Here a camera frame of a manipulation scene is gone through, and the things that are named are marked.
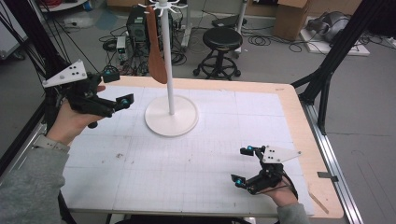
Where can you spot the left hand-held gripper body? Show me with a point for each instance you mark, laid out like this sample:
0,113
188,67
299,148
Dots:
73,74

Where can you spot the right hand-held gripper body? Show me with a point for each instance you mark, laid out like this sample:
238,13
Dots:
277,154

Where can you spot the wooden rice spatula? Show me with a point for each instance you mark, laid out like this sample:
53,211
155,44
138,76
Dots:
155,63

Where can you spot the white hook stand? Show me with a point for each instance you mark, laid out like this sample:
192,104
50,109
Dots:
171,121

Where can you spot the person's right hand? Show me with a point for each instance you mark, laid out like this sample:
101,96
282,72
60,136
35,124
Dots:
283,194

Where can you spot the person's left hand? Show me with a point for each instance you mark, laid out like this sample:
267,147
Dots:
70,123

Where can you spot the small grey power supply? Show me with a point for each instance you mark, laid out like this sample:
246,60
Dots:
121,46

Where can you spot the white grid mat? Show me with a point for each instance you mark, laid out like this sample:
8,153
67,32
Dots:
202,161

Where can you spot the white power strip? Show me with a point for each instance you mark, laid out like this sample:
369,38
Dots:
77,22

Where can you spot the black tape piece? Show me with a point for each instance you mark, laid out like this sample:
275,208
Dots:
327,176

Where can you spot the black computer tower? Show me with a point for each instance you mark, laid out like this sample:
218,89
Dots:
137,26

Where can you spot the thin wooden stick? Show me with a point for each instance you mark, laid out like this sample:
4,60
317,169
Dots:
319,202

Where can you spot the grey wristwatch band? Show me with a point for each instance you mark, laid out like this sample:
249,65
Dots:
51,143

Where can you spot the black round stool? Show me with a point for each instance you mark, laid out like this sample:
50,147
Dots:
221,39

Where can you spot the white foam board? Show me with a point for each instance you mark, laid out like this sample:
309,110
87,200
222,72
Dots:
358,49

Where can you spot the cardboard box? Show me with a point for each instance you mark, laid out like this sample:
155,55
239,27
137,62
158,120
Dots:
291,21

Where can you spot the grey helmet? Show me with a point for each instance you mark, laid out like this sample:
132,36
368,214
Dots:
333,25

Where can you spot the aluminium rail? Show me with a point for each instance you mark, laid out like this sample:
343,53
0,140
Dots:
330,155
18,155

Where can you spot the black metal frame strut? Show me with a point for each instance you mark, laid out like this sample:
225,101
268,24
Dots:
339,46
34,34

